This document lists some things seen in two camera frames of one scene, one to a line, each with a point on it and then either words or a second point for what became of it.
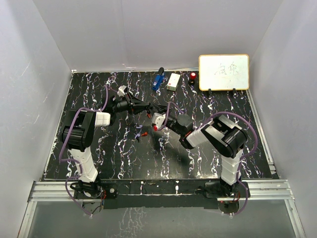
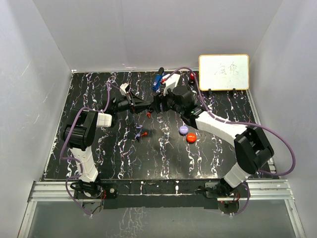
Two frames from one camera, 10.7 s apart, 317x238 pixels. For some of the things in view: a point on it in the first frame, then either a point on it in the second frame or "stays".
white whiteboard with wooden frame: x=224 y=72 stays
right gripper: x=160 y=109 to x=159 y=98
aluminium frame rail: x=55 y=191 stays
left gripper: x=135 y=105 stays
